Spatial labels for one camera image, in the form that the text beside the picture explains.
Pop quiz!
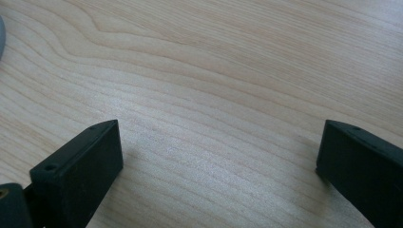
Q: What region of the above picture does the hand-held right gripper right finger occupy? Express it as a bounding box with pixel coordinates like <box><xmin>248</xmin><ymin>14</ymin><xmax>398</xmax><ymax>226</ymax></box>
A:
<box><xmin>316</xmin><ymin>119</ymin><xmax>403</xmax><ymax>228</ymax></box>

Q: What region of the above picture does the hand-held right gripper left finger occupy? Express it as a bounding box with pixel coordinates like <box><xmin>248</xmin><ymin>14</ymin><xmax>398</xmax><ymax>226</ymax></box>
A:
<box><xmin>29</xmin><ymin>119</ymin><xmax>125</xmax><ymax>228</ymax></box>

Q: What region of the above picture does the grey round table grommet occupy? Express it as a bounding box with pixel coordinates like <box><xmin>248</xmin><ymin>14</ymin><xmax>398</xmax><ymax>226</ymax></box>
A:
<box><xmin>0</xmin><ymin>15</ymin><xmax>7</xmax><ymax>60</ymax></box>

